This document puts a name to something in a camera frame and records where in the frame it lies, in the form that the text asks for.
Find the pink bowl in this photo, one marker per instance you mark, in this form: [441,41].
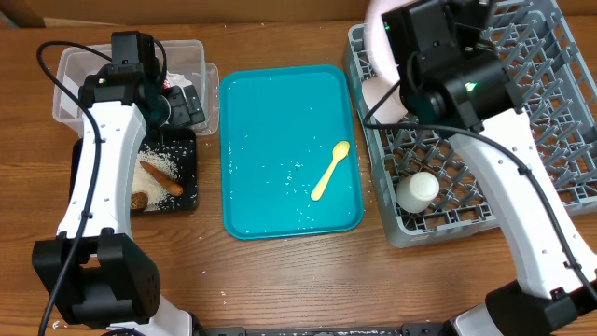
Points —
[392,110]

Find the black tray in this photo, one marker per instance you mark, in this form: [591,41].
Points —
[116,178]

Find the white napkin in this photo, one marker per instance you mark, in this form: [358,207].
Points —
[173,79]

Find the orange carrot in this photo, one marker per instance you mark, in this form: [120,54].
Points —
[165,181]

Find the grey dishwasher rack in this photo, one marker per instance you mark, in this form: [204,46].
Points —
[534,41]

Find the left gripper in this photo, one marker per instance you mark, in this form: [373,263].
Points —
[183,116]

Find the brown food chunk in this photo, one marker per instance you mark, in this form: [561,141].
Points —
[139,201]

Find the yellow plastic spoon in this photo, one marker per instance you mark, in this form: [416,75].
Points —
[339,152]

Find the pile of white rice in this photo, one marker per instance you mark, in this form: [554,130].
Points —
[177,160]

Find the clear plastic bin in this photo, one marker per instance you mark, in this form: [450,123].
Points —
[185,57]

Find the teal serving tray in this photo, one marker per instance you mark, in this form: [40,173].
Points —
[278,127]

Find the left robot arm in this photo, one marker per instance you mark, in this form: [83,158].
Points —
[94,272]

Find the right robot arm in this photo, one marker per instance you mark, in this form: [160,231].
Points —
[450,77]

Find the white cup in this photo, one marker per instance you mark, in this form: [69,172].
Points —
[416,192]

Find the large white plate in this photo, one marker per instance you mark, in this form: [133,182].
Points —
[378,48]

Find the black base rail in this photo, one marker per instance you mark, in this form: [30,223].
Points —
[410,329]

